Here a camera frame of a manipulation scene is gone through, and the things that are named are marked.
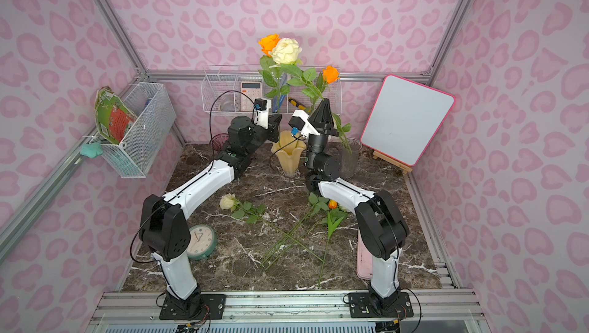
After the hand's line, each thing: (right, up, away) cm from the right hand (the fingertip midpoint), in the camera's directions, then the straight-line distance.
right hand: (330, 102), depth 65 cm
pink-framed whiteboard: (+32, 0, +25) cm, 41 cm away
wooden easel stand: (+34, -17, +42) cm, 57 cm away
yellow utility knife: (-10, +8, +33) cm, 35 cm away
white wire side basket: (-60, -15, +7) cm, 63 cm away
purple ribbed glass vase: (-43, -9, +31) cm, 54 cm away
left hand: (-17, +1, +15) cm, 22 cm away
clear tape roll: (-39, +7, +30) cm, 50 cm away
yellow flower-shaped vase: (-13, -12, +23) cm, 29 cm away
